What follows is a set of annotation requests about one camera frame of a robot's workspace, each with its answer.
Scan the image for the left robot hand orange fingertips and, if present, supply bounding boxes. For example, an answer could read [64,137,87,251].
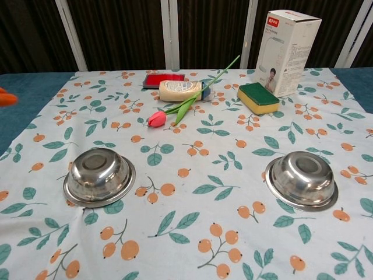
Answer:
[0,87,18,108]

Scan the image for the steel bowl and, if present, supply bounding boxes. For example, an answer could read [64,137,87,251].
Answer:
[265,150,339,212]
[63,148,136,208]

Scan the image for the floral tablecloth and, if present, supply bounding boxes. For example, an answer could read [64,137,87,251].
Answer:
[0,68,373,280]

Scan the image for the red ink pad case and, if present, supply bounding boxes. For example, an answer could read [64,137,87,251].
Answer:
[142,73,186,90]

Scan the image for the pink artificial tulip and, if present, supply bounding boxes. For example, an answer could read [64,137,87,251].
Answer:
[147,54,241,128]

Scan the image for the cream mayonnaise squeeze bottle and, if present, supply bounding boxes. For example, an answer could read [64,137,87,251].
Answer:
[159,80,215,102]

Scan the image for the green and yellow sponge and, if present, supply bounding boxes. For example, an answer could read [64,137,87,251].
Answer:
[236,82,280,115]

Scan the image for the white lamp carton box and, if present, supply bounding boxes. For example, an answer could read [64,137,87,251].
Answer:
[255,9,323,99]

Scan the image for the white partition frame post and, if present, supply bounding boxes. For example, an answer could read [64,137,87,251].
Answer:
[334,0,368,68]
[161,0,181,71]
[54,0,89,72]
[239,0,259,70]

